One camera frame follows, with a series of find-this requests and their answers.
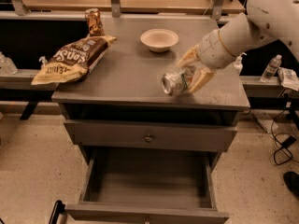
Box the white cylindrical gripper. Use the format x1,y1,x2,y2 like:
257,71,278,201
177,29,237,93

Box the green silver 7up can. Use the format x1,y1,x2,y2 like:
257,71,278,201
161,67,195,96

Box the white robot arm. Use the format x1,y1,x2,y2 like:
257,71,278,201
178,0,299,92

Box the grey drawer cabinet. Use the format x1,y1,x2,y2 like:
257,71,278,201
52,17,249,165

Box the brown patterned drink can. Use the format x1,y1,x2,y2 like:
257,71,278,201
85,8,105,36

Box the grey top drawer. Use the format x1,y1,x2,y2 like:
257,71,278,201
64,120,237,152

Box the grey open middle drawer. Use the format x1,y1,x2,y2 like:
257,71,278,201
66,147,229,224

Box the white pump sanitizer bottle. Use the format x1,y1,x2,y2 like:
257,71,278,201
233,52,246,75

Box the white paper bowl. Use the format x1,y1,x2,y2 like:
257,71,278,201
140,29,178,53

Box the clear plastic water bottle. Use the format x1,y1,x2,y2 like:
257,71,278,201
260,54,282,82

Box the white wipes packet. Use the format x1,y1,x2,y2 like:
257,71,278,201
278,67,299,91

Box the brown yellow chip bag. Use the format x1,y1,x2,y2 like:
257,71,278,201
32,35,116,85

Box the small left pump bottle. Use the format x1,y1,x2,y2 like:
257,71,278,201
39,56,48,68

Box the clear plastic container left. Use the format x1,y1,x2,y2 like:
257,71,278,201
0,51,18,75

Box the black power adapter cable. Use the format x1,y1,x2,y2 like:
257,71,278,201
270,91,299,166

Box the black handle bottom left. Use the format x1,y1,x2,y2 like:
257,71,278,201
49,200,65,224

